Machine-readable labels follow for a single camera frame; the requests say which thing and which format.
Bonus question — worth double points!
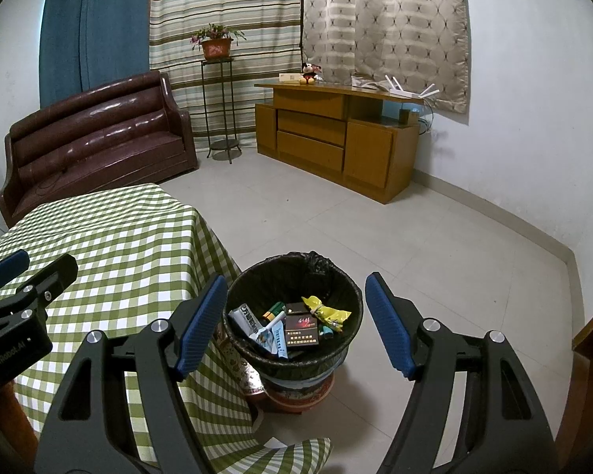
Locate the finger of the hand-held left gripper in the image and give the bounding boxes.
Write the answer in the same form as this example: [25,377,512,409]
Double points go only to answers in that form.
[0,250,30,302]
[0,253,79,329]

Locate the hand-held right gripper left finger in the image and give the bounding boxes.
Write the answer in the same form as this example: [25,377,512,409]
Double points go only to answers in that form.
[34,275,228,474]

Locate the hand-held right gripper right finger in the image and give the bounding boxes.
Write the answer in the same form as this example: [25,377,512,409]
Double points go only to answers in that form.
[366,271,559,474]

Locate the large light-blue toothpaste tube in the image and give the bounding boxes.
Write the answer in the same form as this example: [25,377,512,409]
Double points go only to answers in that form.
[229,307,264,340]

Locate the black-lined trash bin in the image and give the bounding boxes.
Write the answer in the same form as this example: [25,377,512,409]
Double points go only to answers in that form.
[223,252,364,391]

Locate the yellow wrapper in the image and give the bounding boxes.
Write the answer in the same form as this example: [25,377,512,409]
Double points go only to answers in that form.
[301,295,351,335]

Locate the white long box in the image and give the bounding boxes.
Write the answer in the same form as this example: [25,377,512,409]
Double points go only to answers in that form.
[273,317,289,360]

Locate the black cigarette box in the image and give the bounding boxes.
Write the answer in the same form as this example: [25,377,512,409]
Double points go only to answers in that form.
[284,303,322,347]

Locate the person's left forearm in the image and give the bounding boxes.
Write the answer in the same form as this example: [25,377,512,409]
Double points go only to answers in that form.
[0,378,38,474]

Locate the floral patterned container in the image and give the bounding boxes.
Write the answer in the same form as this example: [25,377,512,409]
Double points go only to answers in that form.
[220,323,268,401]

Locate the green checkered tablecloth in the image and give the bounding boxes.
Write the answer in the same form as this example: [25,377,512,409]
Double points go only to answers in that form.
[0,182,333,474]

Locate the red round flowerpot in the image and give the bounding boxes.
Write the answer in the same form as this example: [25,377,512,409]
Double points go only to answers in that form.
[263,372,336,414]

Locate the brown leather sofa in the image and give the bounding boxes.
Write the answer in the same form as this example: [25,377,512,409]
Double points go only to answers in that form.
[0,69,198,228]

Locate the black metal plant stand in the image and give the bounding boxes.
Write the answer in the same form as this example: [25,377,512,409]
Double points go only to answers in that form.
[199,58,242,165]

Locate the wooden cabinet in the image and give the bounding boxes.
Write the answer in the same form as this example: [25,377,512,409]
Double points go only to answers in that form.
[253,81,423,204]

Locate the white router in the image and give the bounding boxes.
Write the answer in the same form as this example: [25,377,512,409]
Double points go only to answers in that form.
[383,75,440,102]

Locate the blue curtain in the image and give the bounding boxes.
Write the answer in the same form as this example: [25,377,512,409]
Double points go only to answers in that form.
[40,0,155,109]

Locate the potted plant orange pot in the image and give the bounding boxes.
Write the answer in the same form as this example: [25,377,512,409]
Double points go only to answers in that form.
[190,23,247,60]

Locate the beige patterned curtain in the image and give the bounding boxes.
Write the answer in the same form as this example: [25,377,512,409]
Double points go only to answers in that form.
[300,0,472,115]

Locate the router cables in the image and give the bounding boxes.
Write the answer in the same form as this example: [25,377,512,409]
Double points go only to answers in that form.
[417,101,434,135]

